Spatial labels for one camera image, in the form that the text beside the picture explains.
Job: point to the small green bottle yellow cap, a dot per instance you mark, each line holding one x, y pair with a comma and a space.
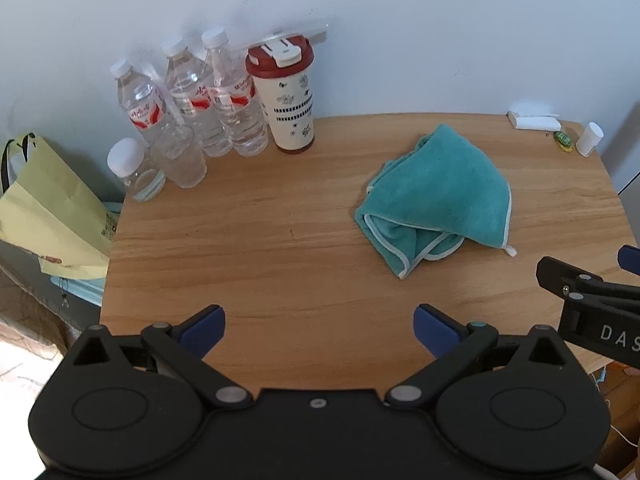
564, 141

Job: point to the clear plastic cup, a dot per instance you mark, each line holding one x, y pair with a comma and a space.
180, 165

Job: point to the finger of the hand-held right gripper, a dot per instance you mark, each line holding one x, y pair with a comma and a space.
631, 260
555, 275

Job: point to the clear water bottle red label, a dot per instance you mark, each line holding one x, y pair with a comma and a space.
192, 90
137, 100
240, 110

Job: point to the white plastic bottle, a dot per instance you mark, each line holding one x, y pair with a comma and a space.
589, 140

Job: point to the teal towel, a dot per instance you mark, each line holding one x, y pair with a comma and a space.
440, 190

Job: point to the white tumbler with red lid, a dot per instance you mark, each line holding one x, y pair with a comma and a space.
290, 110

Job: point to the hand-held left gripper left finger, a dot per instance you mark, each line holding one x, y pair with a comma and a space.
205, 330

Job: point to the yellow-green paper bag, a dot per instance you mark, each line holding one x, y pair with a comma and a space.
45, 210

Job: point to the white tissue pack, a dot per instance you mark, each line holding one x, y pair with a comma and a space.
535, 122

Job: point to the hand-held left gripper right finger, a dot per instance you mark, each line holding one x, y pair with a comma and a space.
435, 332

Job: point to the glass jar with white lid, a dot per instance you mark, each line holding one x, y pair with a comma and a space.
125, 157

